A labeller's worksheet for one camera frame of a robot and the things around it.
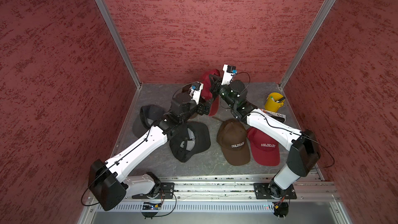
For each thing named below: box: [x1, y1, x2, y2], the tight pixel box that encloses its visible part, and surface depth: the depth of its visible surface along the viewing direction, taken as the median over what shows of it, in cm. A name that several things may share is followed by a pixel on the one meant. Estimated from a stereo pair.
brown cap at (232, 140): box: [212, 116, 251, 166], surface depth 86 cm
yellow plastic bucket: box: [264, 92, 286, 112], surface depth 103 cm
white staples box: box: [261, 109, 287, 121], surface depth 105 cm
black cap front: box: [169, 121, 211, 163], surface depth 89 cm
